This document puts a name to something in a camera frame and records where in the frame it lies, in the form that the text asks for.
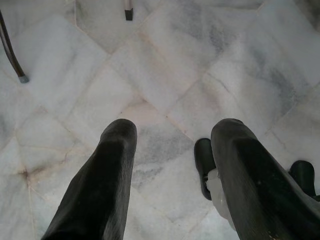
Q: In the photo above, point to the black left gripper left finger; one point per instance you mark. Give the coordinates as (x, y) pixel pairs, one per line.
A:
(100, 187)

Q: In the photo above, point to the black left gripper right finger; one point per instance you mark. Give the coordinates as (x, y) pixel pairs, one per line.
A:
(262, 200)

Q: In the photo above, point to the black robot right foot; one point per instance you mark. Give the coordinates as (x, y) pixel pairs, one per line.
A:
(302, 175)

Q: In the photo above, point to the black robot foot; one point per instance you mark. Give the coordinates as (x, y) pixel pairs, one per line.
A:
(201, 160)
(302, 175)

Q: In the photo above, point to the grey robot left leg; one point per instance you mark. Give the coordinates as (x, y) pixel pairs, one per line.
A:
(216, 190)

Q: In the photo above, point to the black robot left foot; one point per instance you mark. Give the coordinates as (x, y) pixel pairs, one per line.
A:
(201, 160)

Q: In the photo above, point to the marble pattern folding table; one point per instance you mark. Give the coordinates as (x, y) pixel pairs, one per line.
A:
(24, 79)

